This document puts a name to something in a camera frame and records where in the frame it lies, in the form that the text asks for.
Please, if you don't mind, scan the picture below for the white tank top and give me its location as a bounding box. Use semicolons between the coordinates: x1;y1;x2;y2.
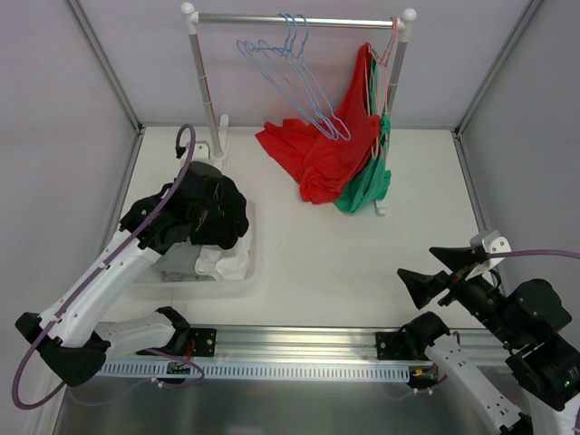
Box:
195;234;251;281

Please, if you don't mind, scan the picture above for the black tank top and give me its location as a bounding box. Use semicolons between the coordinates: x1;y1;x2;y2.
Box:
189;176;249;249

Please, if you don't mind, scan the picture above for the grey tank top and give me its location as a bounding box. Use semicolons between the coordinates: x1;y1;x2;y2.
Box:
152;243;202;282

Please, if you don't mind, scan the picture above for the light blue wire hanger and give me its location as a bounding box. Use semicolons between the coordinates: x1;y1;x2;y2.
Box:
236;13;336;140

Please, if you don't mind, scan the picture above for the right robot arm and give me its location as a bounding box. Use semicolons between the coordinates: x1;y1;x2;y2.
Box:
395;245;579;434

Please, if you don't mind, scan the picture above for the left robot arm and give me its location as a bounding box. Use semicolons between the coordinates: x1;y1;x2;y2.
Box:
15;161;224;387

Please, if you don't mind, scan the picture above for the green tank top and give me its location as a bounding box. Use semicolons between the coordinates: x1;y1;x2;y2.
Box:
333;50;392;214

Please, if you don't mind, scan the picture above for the red tank top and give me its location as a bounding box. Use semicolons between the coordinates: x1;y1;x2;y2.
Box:
299;43;380;204

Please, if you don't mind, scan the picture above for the red garment on table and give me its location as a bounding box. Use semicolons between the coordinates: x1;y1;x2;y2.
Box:
256;119;321;181

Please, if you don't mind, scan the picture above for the white plastic perforated basket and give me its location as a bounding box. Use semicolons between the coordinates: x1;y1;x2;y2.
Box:
130;199;264;300

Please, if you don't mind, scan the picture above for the white clothes rack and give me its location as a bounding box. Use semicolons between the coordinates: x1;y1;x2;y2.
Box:
180;3;417;215

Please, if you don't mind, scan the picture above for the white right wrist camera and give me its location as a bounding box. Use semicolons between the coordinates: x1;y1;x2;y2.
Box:
467;230;512;279

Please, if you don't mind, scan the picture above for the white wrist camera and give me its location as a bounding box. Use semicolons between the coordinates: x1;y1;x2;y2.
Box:
179;140;212;166
467;230;512;279

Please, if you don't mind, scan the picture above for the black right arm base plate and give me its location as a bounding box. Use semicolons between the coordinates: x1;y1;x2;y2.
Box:
374;330;444;361

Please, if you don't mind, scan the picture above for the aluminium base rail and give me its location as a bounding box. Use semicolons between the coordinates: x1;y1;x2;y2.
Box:
90;322;543;366

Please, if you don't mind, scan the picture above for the pink wire hanger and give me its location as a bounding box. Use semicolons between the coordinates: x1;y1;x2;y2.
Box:
369;17;403;162

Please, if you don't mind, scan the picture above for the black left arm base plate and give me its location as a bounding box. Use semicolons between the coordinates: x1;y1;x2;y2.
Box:
185;328;218;358

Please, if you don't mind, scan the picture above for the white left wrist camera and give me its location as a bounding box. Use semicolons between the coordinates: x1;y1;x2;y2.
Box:
179;140;212;166

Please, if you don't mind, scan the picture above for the white slotted cable duct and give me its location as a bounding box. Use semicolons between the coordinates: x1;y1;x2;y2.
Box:
98;359;411;383

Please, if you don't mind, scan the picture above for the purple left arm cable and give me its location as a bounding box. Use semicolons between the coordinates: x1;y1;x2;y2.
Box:
11;123;205;409

